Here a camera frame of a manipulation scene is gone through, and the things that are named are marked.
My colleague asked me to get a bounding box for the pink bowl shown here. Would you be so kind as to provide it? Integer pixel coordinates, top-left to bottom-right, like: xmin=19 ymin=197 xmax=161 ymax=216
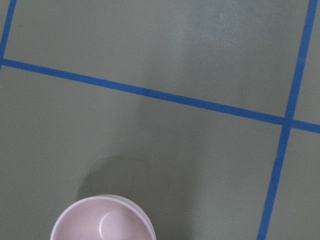
xmin=50 ymin=194 xmax=157 ymax=240

